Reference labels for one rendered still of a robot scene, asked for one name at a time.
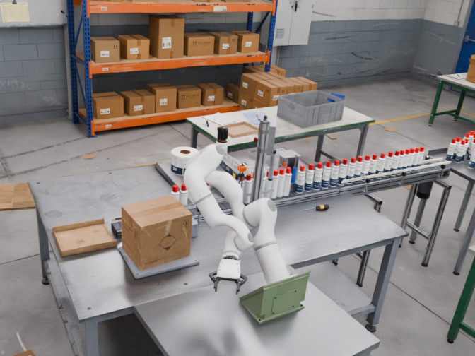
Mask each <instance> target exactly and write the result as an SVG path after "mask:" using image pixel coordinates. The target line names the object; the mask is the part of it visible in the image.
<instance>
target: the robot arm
mask: <svg viewBox="0 0 475 356"><path fill-rule="evenodd" d="M222 159H223V149H222V147H220V146H219V145H217V144H210V145H208V146H206V147H205V148H203V149H202V150H200V151H199V152H198V153H196V154H194V155H193V156H191V158H190V159H188V161H187V163H186V170H185V172H184V185H185V186H186V188H187V190H188V192H189V194H190V196H191V197H192V199H193V200H194V202H195V204H196V205H197V208H198V209H199V211H200V212H201V214H202V215H203V217H204V219H205V221H206V222H207V224H208V225H209V226H210V227H218V226H222V225H224V226H228V227H231V228H232V229H234V231H230V232H227V233H226V234H225V237H224V243H223V251H222V257H221V262H220V263H219V266H218V270H217V271H214V272H212V273H209V277H210V279H211V280H212V281H213V282H214V287H213V288H214V289H215V292H216V291H217V287H218V283H227V284H235V285H236V284H237V290H236V295H237V294H238V292H239V291H240V287H241V285H243V284H245V282H246V281H247V277H246V276H244V275H243V274H241V273H240V255H241V253H242V252H243V251H244V250H246V249H249V248H250V247H251V246H252V245H253V246H254V250H255V252H256V255H257V258H258V260H259V264H260V266H261V269H262V272H263V274H264V278H265V280H266V284H267V285H268V284H270V283H275V282H277V281H280V280H283V279H286V278H290V277H293V276H295V275H297V274H295V275H291V272H290V271H288V269H287V268H286V264H285V262H284V260H283V256H282V254H281V250H280V249H279V246H278V243H277V241H276V237H275V234H274V228H275V224H276V218H277V208H276V205H275V203H274V202H273V201H272V200H271V199H269V198H260V199H258V200H256V201H254V202H253V203H251V204H249V205H247V206H245V205H244V204H243V202H242V197H243V191H242V188H241V186H240V185H239V184H238V182H237V181H236V180H235V179H234V178H233V177H232V176H231V175H230V174H229V173H227V172H222V171H217V170H215V169H216V168H217V166H219V164H220V163H221V161H222ZM206 183H207V184H210V185H212V186H214V187H215V188H216V189H217V190H218V191H219V192H220V193H221V194H222V195H223V196H224V197H225V199H226V200H227V202H228V203H229V205H230V207H231V210H232V212H233V216H231V215H226V214H225V213H223V212H222V210H221V209H220V207H219V205H218V204H217V202H216V200H215V198H214V197H213V194H212V193H211V191H210V189H209V188H208V186H207V184H206ZM258 226H259V229H258V231H257V233H256V235H255V237H254V239H253V236H252V234H251V233H250V230H251V229H253V228H256V227H258ZM214 275H217V277H216V278H214ZM240 278H242V279H243V280H241V281H240Z"/></svg>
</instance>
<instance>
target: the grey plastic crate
mask: <svg viewBox="0 0 475 356"><path fill-rule="evenodd" d="M327 98H330V99H332V100H334V101H335V102H330V101H328V100H327ZM345 103H346V100H344V99H342V98H340V97H337V96H334V95H331V94H329V93H326V92H324V91H321V90H312V91H307V92H302V93H293V94H288V95H279V97H278V109H277V115H276V116H277V117H279V118H281V119H283V120H285V121H288V122H290V123H292V124H294V125H296V126H299V127H300V128H302V129H303V128H307V127H310V126H316V125H320V124H326V123H330V122H334V121H341V120H342V117H343V112H344V105H345Z"/></svg>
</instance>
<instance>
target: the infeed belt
mask: <svg viewBox="0 0 475 356"><path fill-rule="evenodd" d="M332 189H339V187H338V186H336V187H335V188H332V187H330V186H329V185H328V189H322V188H321V185H320V188H319V191H315V190H313V189H312V188H311V192H305V191H304V189H303V192H302V193H301V194H297V193H295V191H289V195H288V196H282V197H281V198H277V197H276V198H275V199H271V198H270V199H271V200H272V201H276V200H280V199H285V198H291V197H296V196H302V195H306V194H313V193H317V192H322V191H328V190H332ZM218 205H219V207H220V209H221V210H228V209H231V207H230V205H229V203H228V202H226V203H219V204H218ZM196 209H197V208H191V209H188V211H190V212H191V213H192V216H195V215H198V212H197V210H196ZM112 225H113V227H114V228H115V230H121V229H122V221H121V222H114V223H112Z"/></svg>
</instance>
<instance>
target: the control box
mask: <svg viewBox="0 0 475 356"><path fill-rule="evenodd" d="M267 118H268V119H267V121H269V122H270V127H269V138H268V145H267V149H266V155H270V156H272V155H273V151H274V141H275V135H276V125H277V118H275V117H267Z"/></svg>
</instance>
